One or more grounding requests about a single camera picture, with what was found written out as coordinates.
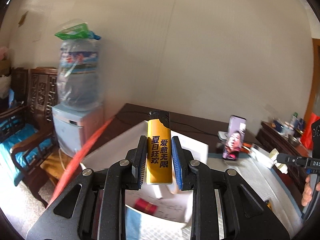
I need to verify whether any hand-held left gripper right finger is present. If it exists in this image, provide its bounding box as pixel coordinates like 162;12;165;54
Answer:
171;135;292;240

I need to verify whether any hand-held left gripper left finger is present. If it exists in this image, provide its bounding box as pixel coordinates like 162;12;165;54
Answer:
26;135;148;240

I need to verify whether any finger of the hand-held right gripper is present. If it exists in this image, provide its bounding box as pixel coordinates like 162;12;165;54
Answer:
274;154;313;168

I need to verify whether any white storage box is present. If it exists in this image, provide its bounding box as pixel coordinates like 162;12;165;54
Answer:
80;120;209;230

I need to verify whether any person's right hand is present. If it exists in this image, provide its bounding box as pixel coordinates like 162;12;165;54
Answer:
301;174;318;207

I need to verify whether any metal bowl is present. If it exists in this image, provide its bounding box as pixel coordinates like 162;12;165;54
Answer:
287;135;302;147

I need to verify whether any red bag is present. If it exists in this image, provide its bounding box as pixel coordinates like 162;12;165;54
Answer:
300;112;320;150

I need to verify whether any dark wooden cabinet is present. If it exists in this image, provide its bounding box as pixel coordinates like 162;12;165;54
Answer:
255;121;315;205

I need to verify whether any white rectangular device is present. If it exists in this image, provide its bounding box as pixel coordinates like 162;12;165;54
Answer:
250;144;274;168

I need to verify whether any white quilted mat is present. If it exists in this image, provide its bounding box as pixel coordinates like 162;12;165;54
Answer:
125;152;304;240

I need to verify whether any red strip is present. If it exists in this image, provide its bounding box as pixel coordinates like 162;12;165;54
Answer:
46;117;116;207

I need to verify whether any smartphone showing video call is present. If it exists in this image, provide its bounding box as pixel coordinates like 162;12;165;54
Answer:
222;115;248;161

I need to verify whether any light blue water dispenser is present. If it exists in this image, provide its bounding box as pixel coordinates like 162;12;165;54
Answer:
51;104;105;158

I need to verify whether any low wooden stool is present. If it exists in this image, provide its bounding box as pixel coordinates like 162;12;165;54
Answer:
40;151;75;188

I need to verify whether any large blue water jug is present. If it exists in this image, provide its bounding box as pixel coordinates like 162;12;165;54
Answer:
56;39;102;112

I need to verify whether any blue seat cushion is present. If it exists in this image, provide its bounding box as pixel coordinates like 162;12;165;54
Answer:
0;124;48;187

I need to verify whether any carved wooden chair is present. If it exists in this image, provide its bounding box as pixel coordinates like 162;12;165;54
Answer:
0;66;60;205

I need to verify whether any green plastic bag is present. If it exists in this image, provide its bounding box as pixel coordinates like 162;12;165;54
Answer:
54;23;103;42

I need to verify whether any wooden door frame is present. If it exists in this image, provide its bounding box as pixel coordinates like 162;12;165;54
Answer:
304;37;320;125

